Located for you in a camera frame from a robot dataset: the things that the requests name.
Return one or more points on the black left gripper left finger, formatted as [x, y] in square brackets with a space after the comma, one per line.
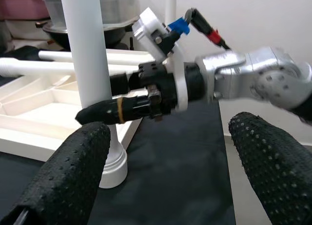
[61, 181]

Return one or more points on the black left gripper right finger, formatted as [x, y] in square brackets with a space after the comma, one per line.
[275, 173]

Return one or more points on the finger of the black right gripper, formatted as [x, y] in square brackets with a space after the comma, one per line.
[119, 84]
[102, 111]

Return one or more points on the white plastic table top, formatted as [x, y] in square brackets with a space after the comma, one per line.
[36, 117]

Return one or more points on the black pan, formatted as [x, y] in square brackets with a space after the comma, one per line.
[114, 37]

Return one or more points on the clear plastic storage box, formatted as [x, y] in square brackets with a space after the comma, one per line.
[117, 5]

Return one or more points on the black tablecloth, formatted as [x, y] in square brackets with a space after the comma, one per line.
[170, 161]

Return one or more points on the pink plastic container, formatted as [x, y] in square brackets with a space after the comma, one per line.
[22, 6]

